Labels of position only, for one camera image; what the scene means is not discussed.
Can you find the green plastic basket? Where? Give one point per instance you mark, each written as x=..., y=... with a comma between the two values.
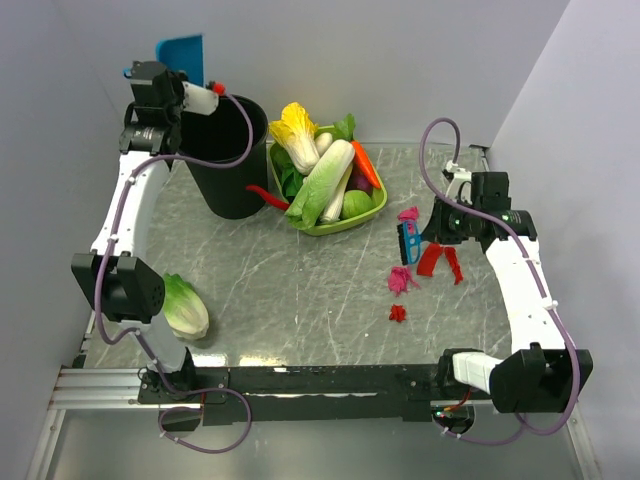
x=379, y=197

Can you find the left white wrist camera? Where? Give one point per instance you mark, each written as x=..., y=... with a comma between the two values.
x=199, y=100

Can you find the white leek stalk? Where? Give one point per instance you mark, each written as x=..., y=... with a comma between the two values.
x=333, y=209

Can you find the yellow napa cabbage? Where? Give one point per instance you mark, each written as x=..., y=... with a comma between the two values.
x=295, y=132

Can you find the black plastic bucket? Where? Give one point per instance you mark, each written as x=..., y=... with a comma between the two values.
x=233, y=141

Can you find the wide red paper strip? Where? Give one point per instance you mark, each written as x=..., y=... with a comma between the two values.
x=429, y=259

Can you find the aluminium frame rail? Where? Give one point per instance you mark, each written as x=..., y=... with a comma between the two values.
x=100, y=389

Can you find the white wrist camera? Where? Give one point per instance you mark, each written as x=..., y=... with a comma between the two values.
x=199, y=100
x=459, y=182

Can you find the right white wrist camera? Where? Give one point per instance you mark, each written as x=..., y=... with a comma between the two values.
x=459, y=182

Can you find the orange carrot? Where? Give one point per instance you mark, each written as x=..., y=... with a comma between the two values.
x=362, y=161

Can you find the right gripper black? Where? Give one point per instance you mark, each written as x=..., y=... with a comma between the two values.
x=435, y=230

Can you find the white radish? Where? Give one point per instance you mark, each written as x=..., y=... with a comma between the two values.
x=322, y=142

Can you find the purple cabbage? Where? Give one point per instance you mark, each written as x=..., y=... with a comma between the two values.
x=358, y=181

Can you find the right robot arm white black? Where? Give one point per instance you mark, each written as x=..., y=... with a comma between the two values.
x=545, y=372

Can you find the small red paper scrap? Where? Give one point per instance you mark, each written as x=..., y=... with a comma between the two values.
x=398, y=313

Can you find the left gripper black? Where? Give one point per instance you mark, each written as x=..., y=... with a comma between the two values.
x=176, y=79

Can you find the green cabbage on table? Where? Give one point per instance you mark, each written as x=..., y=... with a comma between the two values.
x=183, y=308

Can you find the red chili pepper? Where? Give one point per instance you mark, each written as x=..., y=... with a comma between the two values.
x=268, y=197

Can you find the blue hand brush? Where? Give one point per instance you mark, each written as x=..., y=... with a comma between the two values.
x=410, y=242

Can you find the blue dustpan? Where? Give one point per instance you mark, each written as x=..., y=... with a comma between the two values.
x=179, y=59

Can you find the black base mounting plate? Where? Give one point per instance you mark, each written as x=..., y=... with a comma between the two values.
x=305, y=393

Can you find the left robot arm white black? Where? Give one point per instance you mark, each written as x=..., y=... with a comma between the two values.
x=125, y=293

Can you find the long green romaine lettuce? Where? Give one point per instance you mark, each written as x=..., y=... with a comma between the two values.
x=320, y=185

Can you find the pink paper scrap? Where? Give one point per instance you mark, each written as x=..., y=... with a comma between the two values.
x=400, y=279
x=409, y=214

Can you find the narrow red paper strip right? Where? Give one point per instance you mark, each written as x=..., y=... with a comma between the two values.
x=451, y=256

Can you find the green spinach leaves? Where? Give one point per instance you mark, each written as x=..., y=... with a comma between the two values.
x=289, y=179

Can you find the round green cabbage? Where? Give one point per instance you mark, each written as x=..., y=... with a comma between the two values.
x=355, y=203

